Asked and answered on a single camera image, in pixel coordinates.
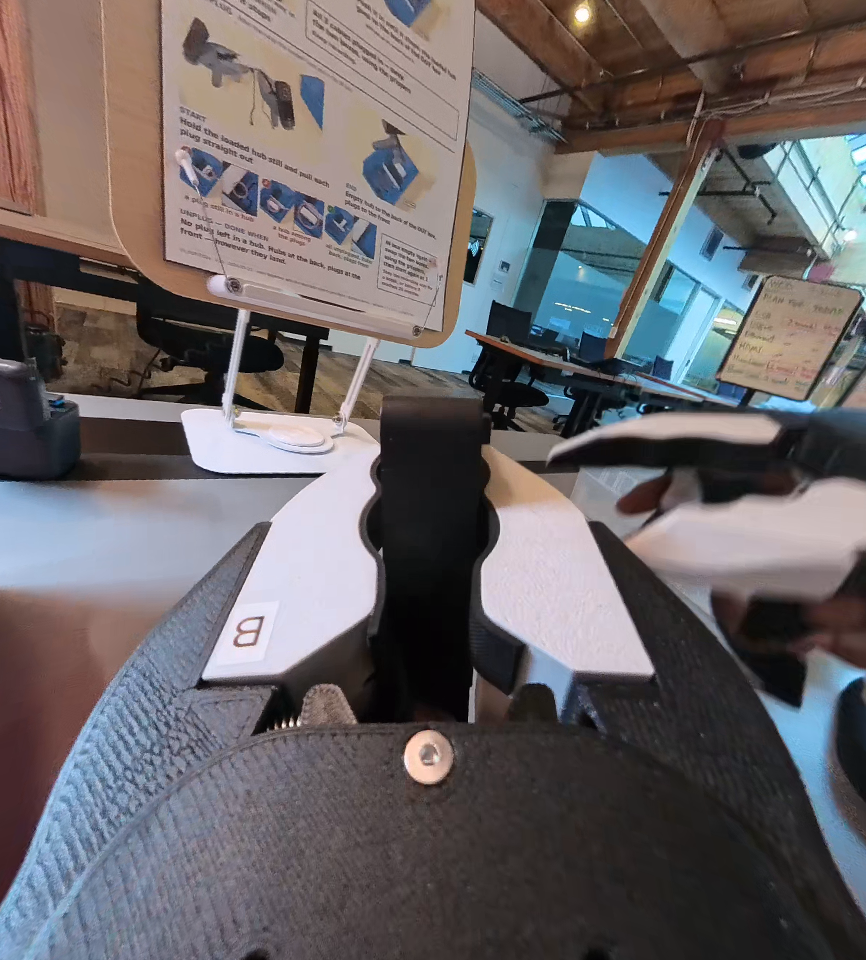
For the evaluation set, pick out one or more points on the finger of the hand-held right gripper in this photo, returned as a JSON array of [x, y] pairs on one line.
[[763, 547], [688, 435]]

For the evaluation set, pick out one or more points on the black office chair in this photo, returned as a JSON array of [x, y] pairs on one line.
[[508, 390], [200, 352]]

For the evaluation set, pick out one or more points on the black usb hub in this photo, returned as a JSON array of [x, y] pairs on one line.
[[433, 487]]

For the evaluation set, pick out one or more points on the wooden pillar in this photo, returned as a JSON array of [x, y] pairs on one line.
[[665, 240]]

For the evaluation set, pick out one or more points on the wooden office desk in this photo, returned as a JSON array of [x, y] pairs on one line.
[[28, 232], [553, 358]]

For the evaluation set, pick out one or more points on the white document stand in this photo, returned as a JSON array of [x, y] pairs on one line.
[[253, 450]]

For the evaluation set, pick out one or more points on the grey label printer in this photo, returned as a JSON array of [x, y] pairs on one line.
[[13, 435]]

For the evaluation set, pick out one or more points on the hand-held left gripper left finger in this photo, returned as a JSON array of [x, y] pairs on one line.
[[305, 570]]

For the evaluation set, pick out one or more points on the instruction sheet on stand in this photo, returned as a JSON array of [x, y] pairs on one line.
[[133, 187]]

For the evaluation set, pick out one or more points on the ceiling spot light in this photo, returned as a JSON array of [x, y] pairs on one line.
[[581, 11]]

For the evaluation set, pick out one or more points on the dark door window sign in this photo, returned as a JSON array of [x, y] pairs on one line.
[[476, 247]]

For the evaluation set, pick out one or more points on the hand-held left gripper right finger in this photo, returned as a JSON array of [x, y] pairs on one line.
[[553, 585]]

